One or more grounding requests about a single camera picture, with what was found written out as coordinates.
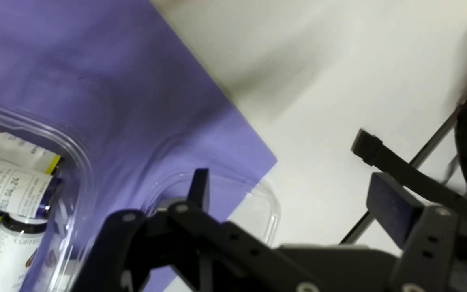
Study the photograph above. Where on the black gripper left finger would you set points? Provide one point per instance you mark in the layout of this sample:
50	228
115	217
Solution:
217	244

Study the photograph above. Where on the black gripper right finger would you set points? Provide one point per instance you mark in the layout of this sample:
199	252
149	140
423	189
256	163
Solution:
433	244

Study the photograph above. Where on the pile of white batteries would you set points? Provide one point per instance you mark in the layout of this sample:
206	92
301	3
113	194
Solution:
79	163

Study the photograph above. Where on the purple mat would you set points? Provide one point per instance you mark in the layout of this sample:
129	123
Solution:
108	82

